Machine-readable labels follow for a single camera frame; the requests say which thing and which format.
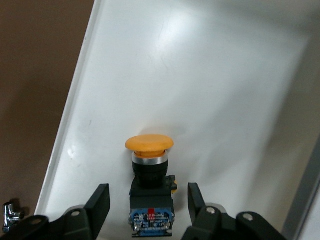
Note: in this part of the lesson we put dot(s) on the yellow mushroom push button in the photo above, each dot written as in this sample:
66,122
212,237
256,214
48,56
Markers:
150,143

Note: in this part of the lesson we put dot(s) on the brown table mat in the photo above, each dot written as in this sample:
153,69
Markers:
25,75

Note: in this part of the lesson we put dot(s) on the chrome metal fitting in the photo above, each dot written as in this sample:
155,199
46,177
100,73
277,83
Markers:
11,216

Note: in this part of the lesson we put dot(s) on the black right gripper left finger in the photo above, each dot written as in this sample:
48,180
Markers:
95,215

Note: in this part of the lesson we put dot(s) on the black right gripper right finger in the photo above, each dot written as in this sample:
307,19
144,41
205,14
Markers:
210,225

